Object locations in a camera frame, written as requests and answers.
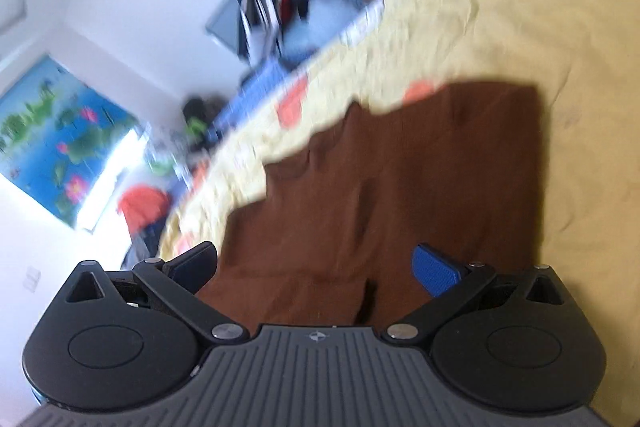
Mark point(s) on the brown knit garment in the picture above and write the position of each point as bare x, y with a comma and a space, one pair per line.
375, 187

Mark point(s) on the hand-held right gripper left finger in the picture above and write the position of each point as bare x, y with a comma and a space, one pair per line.
192, 266

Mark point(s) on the grey flat panel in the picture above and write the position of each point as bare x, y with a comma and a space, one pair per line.
224, 27

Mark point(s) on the orange cloth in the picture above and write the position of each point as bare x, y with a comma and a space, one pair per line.
144, 207

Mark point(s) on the dark bag with green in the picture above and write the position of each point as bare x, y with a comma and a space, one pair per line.
200, 114

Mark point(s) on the yellow printed bedsheet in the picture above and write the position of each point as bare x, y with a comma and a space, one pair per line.
500, 22

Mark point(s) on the lotus pond wall poster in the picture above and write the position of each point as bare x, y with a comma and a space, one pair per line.
55, 132

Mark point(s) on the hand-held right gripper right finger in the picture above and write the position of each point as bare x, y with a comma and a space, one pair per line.
434, 269

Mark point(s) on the blue striped cloth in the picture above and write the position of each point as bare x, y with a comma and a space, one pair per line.
255, 92

